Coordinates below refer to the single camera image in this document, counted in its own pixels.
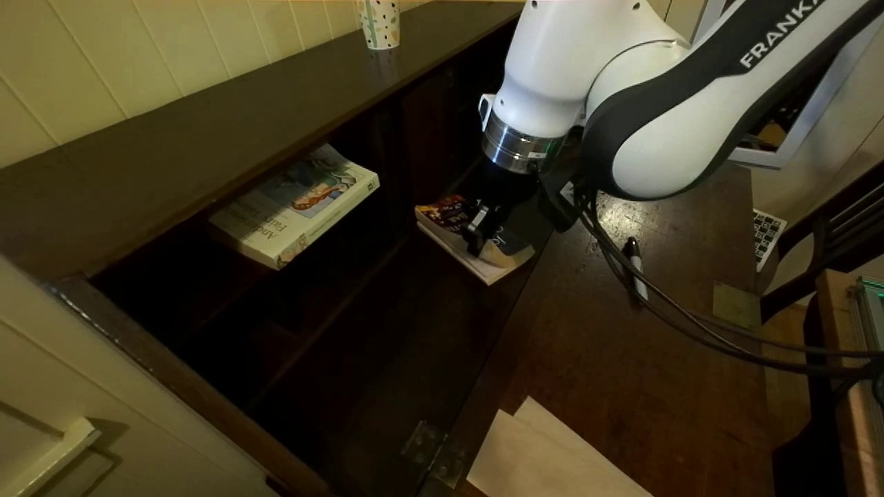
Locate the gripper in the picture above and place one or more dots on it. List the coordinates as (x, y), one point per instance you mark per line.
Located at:
(507, 190)

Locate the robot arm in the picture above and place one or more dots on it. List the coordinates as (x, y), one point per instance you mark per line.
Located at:
(656, 131)

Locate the dark cover paperback book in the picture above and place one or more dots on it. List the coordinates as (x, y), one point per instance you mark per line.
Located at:
(449, 215)

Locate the black and white marker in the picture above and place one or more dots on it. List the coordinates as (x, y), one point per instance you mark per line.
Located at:
(635, 269)

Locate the dotted paper cup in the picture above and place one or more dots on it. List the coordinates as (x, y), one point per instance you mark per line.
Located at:
(380, 24)

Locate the thick light cover book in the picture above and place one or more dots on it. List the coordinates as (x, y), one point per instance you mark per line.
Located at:
(297, 207)

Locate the cabinet door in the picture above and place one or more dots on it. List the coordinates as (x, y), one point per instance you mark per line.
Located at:
(621, 373)

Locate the keyboard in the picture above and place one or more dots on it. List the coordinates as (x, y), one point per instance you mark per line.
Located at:
(766, 238)

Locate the light wooden board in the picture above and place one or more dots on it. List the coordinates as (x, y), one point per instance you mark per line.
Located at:
(545, 455)

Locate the dark wooden cabinet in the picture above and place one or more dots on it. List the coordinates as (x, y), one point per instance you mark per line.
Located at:
(207, 131)

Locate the white framed picture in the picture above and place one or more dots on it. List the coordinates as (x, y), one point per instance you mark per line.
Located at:
(815, 103)

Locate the dark wooden chair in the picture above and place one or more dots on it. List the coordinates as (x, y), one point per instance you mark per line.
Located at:
(829, 235)

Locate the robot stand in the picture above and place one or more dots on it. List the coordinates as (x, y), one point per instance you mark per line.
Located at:
(860, 386)

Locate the white cabinet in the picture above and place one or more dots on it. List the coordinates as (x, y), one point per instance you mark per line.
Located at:
(83, 386)

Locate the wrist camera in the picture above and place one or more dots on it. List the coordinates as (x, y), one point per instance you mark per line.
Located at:
(561, 200)

